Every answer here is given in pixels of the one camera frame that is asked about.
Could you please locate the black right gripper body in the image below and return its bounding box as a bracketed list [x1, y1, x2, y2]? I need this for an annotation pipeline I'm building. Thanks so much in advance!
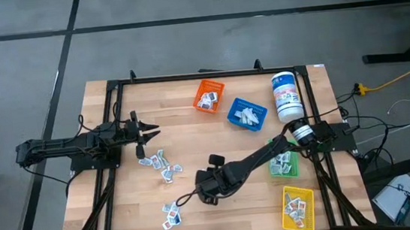
[195, 152, 243, 207]

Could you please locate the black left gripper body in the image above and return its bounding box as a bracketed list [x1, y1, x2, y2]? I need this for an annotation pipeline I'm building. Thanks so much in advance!
[123, 109, 149, 161]

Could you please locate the white packet blue print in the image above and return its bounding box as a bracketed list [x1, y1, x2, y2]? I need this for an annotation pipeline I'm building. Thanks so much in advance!
[137, 156, 153, 168]
[167, 212, 182, 227]

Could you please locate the white packet green print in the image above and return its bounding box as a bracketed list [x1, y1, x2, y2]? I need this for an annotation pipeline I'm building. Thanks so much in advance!
[156, 148, 170, 168]

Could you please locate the green plastic basket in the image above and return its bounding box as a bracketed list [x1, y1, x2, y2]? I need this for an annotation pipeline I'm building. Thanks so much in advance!
[265, 135, 302, 181]

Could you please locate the orange plastic basket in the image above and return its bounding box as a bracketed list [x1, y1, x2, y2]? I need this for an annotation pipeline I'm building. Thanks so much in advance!
[190, 76, 228, 117]

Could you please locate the blue plastic basket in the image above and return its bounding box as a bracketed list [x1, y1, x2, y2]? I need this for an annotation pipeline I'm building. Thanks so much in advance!
[225, 94, 270, 135]

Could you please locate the yellow plastic basket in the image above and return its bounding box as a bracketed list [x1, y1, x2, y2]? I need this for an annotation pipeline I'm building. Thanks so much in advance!
[278, 183, 318, 230]

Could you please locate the white wipes canister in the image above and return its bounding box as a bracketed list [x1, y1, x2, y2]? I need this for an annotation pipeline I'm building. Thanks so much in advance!
[270, 70, 306, 125]

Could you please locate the white box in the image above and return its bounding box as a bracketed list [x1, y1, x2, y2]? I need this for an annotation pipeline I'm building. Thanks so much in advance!
[369, 173, 410, 225]

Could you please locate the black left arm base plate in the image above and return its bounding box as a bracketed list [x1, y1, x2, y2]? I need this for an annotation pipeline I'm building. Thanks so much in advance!
[68, 144, 124, 173]

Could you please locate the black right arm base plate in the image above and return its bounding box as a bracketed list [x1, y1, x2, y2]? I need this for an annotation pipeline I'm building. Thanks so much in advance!
[301, 121, 357, 155]

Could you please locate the yellow extension cord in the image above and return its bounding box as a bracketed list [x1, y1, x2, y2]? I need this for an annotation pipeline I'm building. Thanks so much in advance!
[352, 58, 410, 96]

